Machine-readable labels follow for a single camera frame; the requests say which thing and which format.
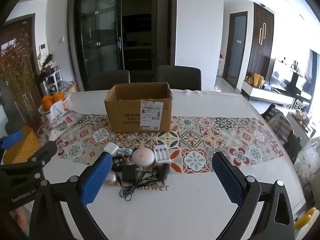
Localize black power adapter with cable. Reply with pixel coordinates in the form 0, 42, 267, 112
117, 164, 162, 202

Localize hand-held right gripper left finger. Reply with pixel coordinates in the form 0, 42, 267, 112
30, 152, 113, 240

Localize yellow gift bags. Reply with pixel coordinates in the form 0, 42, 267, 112
252, 73, 265, 88

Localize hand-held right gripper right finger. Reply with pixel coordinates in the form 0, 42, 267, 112
211, 151, 295, 240

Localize black-haired keychain doll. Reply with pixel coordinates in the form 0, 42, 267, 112
112, 156, 125, 171

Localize white fruit basket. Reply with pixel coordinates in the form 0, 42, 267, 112
38, 92, 72, 117

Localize flat screen television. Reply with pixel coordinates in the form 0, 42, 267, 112
271, 59, 313, 93

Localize vase of dried flowers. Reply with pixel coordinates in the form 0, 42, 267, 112
0, 29, 44, 133

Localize white television console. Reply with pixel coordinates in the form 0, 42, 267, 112
241, 79, 295, 108

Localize white shoe rack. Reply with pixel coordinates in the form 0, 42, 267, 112
41, 54, 63, 94

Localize round pink night light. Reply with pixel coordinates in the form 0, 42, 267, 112
132, 148, 152, 167

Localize brown cardboard box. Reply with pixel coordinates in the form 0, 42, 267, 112
104, 82, 173, 132

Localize person's left hand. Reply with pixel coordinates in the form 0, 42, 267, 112
10, 202, 32, 230

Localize wooden chair with plaid cushion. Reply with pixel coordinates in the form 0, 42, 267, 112
260, 104, 303, 160

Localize dark grey dining chair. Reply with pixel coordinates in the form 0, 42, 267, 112
157, 65, 202, 91
89, 70, 130, 92

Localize dark framed room door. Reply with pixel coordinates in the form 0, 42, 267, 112
222, 11, 248, 89

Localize white battery charger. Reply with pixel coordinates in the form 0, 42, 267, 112
154, 144, 172, 165

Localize yellow woven box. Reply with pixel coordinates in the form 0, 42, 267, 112
4, 126, 42, 164

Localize white square power adapter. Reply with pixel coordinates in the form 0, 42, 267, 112
104, 142, 118, 155

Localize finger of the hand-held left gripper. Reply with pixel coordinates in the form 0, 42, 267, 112
0, 131, 24, 150
26, 141, 58, 180

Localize colourful patterned table runner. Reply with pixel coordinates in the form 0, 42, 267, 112
49, 114, 284, 174

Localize dark slatted wall panel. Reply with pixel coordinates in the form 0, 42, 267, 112
246, 2, 274, 80

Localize leaf print tissue cover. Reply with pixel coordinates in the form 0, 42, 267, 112
45, 101, 84, 142

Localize small white suited figurine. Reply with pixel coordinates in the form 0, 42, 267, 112
117, 147, 133, 157

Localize yellow plastic toy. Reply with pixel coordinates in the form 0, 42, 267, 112
294, 207, 317, 230

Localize dark glass door cabinet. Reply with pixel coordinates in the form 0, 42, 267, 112
67, 0, 175, 92

